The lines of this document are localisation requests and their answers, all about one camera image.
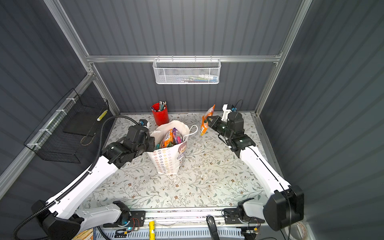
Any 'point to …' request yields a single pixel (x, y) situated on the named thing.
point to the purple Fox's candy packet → (177, 138)
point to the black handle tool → (213, 230)
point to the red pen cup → (161, 117)
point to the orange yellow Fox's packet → (168, 139)
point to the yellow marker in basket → (99, 118)
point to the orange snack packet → (204, 125)
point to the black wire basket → (75, 122)
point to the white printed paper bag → (169, 160)
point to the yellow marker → (152, 230)
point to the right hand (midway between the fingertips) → (207, 118)
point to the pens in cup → (158, 106)
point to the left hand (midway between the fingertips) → (151, 139)
